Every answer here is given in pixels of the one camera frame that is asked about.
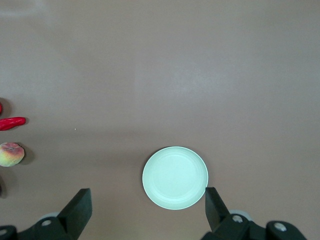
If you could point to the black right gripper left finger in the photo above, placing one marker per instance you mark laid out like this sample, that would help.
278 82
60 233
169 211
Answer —
77 212

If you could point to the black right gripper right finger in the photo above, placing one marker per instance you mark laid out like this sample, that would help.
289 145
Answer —
216 212

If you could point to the yellow red peach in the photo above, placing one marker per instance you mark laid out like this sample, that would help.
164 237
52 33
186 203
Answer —
10 154

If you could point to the red chili pepper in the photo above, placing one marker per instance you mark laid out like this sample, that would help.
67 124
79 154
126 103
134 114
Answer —
11 123

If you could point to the red apple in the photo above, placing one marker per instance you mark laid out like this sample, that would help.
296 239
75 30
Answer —
0 109

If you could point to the light green round plate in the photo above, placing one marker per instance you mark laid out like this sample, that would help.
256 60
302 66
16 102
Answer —
175 177

